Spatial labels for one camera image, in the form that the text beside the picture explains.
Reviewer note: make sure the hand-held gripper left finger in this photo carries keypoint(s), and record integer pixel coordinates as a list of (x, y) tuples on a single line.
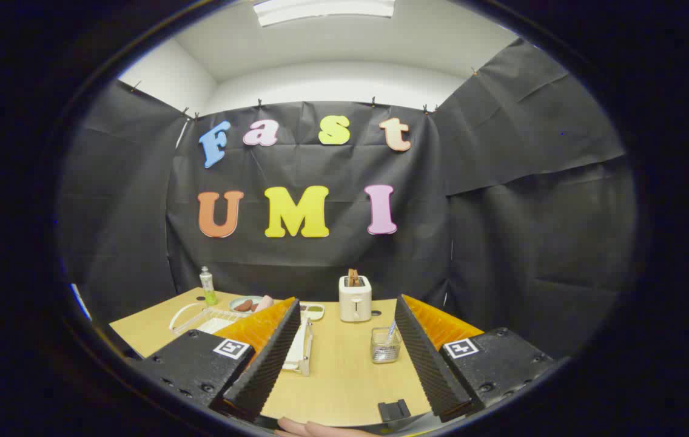
[(262, 364)]

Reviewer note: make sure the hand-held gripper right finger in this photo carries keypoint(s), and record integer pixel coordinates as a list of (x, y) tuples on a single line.
[(432, 364)]

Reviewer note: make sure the pink plate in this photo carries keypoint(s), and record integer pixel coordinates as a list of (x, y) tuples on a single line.
[(264, 302)]

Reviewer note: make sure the pale green round plate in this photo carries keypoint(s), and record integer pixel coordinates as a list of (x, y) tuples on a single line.
[(236, 306)]

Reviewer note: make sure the green dish soap bottle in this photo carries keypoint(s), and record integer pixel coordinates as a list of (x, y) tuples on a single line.
[(208, 288)]

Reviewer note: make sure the black table clamp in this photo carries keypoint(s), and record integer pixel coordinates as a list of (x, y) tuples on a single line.
[(393, 409)]

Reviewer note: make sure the brown meat patty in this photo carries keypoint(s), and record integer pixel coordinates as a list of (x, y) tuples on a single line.
[(243, 305)]

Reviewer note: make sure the white divided seed tray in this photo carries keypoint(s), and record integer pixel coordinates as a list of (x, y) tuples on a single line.
[(313, 311)]

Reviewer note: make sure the white toaster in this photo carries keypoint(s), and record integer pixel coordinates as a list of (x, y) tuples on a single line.
[(355, 303)]

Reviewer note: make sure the brown toast slices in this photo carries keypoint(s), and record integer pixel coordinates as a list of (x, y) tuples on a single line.
[(353, 278)]

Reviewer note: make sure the black backdrop cloth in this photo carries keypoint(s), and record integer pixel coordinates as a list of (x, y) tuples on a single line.
[(296, 170)]

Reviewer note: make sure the ceiling light panel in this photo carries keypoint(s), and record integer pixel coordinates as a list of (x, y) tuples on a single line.
[(320, 9)]

